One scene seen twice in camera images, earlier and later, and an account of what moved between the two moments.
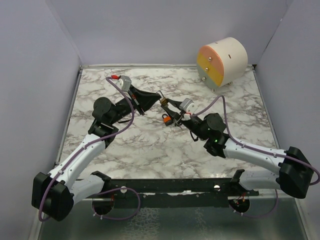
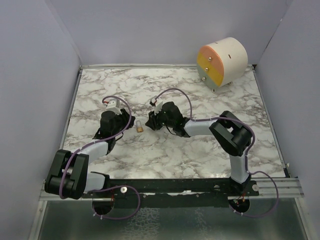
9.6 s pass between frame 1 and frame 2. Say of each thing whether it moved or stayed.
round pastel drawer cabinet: stayed
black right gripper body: moved
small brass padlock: moved
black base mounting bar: stayed
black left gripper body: moved
